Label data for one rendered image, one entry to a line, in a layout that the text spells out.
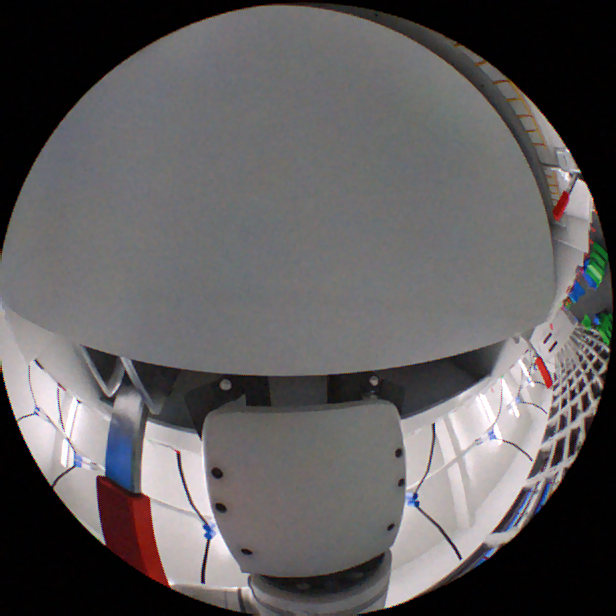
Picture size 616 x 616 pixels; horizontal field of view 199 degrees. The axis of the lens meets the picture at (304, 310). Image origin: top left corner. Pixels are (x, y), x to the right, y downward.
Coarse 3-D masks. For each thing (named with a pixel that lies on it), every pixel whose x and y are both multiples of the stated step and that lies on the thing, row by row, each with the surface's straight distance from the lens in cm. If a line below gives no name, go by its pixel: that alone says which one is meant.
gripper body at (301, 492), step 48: (240, 432) 8; (288, 432) 8; (336, 432) 8; (384, 432) 10; (240, 480) 8; (288, 480) 8; (336, 480) 9; (384, 480) 10; (240, 528) 10; (288, 528) 9; (336, 528) 10; (384, 528) 11; (288, 576) 12; (336, 576) 12
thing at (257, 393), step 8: (248, 376) 9; (256, 376) 9; (264, 376) 9; (248, 384) 9; (256, 384) 9; (264, 384) 9; (248, 392) 9; (256, 392) 9; (264, 392) 9; (248, 400) 9; (256, 400) 9; (264, 400) 9
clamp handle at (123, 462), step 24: (120, 384) 5; (120, 408) 5; (144, 408) 5; (120, 432) 5; (144, 432) 5; (120, 456) 5; (96, 480) 6; (120, 480) 5; (120, 504) 5; (144, 504) 5; (120, 528) 5; (144, 528) 5; (120, 552) 6; (144, 552) 6
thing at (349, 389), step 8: (328, 376) 12; (344, 376) 10; (352, 376) 10; (360, 376) 10; (328, 384) 12; (336, 384) 12; (344, 384) 10; (352, 384) 10; (360, 384) 10; (328, 392) 12; (336, 392) 12; (344, 392) 10; (352, 392) 10; (360, 392) 10; (328, 400) 12; (336, 400) 10; (344, 400) 10; (352, 400) 10
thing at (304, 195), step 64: (128, 64) 3; (192, 64) 2; (256, 64) 2; (320, 64) 2; (384, 64) 2; (448, 64) 4; (64, 128) 4; (128, 128) 2; (192, 128) 1; (256, 128) 1; (320, 128) 1; (384, 128) 1; (448, 128) 2; (64, 192) 3; (128, 192) 1; (192, 192) 1; (256, 192) 1; (320, 192) 1; (384, 192) 1; (448, 192) 2; (512, 192) 3; (64, 256) 2; (128, 256) 1; (192, 256) 1; (256, 256) 1; (320, 256) 1; (384, 256) 1; (448, 256) 2; (512, 256) 3; (64, 320) 3; (128, 320) 2; (192, 320) 1; (256, 320) 1; (320, 320) 1; (384, 320) 1; (448, 320) 2; (512, 320) 5
